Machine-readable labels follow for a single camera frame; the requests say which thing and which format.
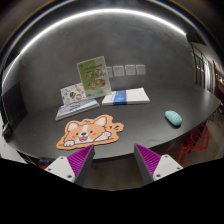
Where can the white patterned leaning card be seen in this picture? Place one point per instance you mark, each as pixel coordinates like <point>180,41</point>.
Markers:
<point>73,93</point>

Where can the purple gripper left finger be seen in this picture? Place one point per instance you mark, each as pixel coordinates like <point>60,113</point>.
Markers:
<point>74,167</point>

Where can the black monitor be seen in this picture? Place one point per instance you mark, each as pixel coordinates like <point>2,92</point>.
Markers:
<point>14,110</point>

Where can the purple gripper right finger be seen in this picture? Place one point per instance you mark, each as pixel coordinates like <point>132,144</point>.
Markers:
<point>154,166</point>

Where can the green standing menu card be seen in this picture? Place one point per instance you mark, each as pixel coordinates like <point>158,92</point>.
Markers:
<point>94,77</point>

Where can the red wire chair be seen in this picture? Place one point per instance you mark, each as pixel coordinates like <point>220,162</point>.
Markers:
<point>197,141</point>

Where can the teal computer mouse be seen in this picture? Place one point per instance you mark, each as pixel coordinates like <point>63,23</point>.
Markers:
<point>173,117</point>

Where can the orange corgi mouse pad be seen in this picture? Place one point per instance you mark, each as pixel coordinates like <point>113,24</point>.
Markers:
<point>98,131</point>

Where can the white and blue book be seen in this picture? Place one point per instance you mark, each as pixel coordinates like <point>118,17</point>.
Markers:
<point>124,97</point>

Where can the curved ceiling light strip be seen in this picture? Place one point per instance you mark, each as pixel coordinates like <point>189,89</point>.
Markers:
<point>123,37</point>

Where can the white wall socket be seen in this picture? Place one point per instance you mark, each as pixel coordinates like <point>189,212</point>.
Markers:
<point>130,70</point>
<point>141,69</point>
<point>118,71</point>
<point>110,72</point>

